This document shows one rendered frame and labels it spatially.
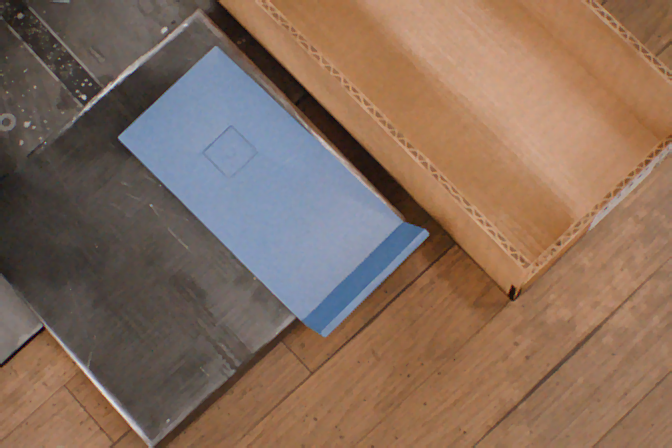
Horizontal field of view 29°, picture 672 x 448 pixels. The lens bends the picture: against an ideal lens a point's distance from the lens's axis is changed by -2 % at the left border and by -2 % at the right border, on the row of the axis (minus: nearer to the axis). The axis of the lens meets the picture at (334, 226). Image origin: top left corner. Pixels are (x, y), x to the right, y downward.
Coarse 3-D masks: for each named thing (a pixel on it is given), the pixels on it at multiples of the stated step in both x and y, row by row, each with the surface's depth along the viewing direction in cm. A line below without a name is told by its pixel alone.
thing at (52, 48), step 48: (0, 0) 72; (48, 0) 72; (96, 0) 71; (144, 0) 71; (192, 0) 71; (0, 48) 71; (48, 48) 71; (96, 48) 71; (144, 48) 70; (240, 48) 70; (0, 96) 70; (48, 96) 70; (288, 96) 69; (0, 144) 69; (0, 288) 67; (0, 336) 67
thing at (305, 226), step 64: (128, 128) 67; (192, 128) 67; (256, 128) 66; (192, 192) 66; (256, 192) 66; (320, 192) 65; (256, 256) 65; (320, 256) 65; (384, 256) 63; (320, 320) 62
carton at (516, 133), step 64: (256, 0) 63; (320, 0) 70; (384, 0) 70; (448, 0) 70; (512, 0) 69; (576, 0) 63; (320, 64) 62; (384, 64) 69; (448, 64) 69; (512, 64) 69; (576, 64) 68; (640, 64) 62; (384, 128) 61; (448, 128) 68; (512, 128) 68; (576, 128) 67; (640, 128) 67; (448, 192) 60; (512, 192) 67; (576, 192) 67; (512, 256) 59
